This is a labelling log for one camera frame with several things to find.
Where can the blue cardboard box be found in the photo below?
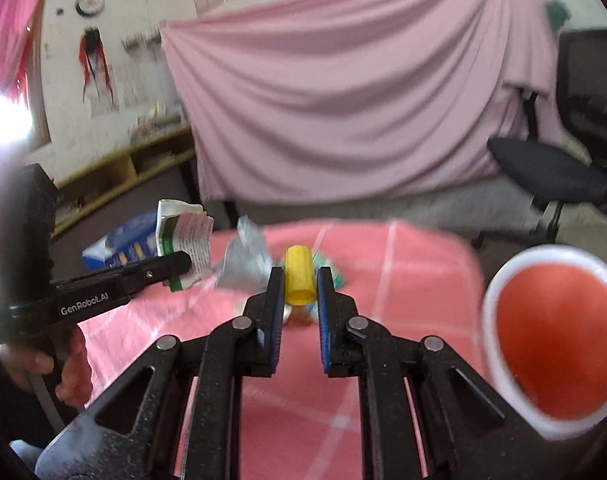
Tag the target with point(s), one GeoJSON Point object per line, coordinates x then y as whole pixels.
{"type": "Point", "coordinates": [128, 245]}

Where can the person's left hand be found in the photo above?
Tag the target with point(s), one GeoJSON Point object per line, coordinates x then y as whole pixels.
{"type": "Point", "coordinates": [75, 375]}

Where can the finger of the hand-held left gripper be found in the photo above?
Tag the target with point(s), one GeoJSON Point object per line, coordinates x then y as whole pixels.
{"type": "Point", "coordinates": [153, 270]}

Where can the metal wall hook rack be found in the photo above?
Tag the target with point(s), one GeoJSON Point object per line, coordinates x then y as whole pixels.
{"type": "Point", "coordinates": [141, 41]}

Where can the pink curtain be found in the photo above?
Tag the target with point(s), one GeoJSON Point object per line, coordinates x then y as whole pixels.
{"type": "Point", "coordinates": [8, 25]}

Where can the yellow plastic cylinder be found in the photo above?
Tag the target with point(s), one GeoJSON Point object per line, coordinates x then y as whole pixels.
{"type": "Point", "coordinates": [299, 275]}

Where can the black office chair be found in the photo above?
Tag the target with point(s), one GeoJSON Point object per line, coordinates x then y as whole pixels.
{"type": "Point", "coordinates": [538, 165]}

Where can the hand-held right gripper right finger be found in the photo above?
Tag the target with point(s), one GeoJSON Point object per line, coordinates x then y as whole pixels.
{"type": "Point", "coordinates": [325, 320]}

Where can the green dustpan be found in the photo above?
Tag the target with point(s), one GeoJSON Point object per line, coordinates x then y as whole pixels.
{"type": "Point", "coordinates": [557, 14]}

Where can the red black hanging decoration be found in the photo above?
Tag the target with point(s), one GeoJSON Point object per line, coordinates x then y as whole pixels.
{"type": "Point", "coordinates": [89, 45]}

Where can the crumpled silver foil wrapper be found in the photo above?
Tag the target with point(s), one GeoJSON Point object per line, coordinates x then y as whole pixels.
{"type": "Point", "coordinates": [243, 265]}

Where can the pink checked cloth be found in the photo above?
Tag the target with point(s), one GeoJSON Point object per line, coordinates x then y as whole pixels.
{"type": "Point", "coordinates": [408, 285]}

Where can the torn white green carton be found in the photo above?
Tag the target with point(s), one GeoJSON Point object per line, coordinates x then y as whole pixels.
{"type": "Point", "coordinates": [191, 240]}

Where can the wooden shelf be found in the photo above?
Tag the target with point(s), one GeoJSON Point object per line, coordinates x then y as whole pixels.
{"type": "Point", "coordinates": [108, 157]}

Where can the round wall clock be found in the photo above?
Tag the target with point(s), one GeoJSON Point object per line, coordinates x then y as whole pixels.
{"type": "Point", "coordinates": [90, 2]}

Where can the orange basin with white rim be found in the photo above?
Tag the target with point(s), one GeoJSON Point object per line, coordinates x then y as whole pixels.
{"type": "Point", "coordinates": [558, 335]}

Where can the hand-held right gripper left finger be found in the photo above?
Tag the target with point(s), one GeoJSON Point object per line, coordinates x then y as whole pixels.
{"type": "Point", "coordinates": [278, 310]}

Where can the pink draped sheet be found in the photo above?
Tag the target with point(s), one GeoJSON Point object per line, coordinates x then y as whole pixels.
{"type": "Point", "coordinates": [333, 85]}

